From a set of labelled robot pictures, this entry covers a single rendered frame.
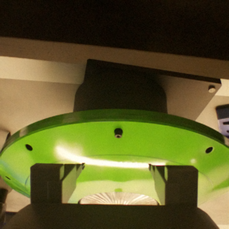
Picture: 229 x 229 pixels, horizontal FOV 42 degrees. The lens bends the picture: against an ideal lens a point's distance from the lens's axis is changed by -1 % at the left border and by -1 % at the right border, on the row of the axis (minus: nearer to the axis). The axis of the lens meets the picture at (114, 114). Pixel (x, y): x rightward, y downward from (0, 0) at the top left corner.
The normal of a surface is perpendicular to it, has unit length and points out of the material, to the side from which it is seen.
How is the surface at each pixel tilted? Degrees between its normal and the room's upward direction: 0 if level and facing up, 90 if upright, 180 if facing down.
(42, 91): 0
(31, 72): 0
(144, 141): 24
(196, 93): 0
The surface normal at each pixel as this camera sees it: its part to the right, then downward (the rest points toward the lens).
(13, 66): -0.03, 0.83
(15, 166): -0.37, 0.64
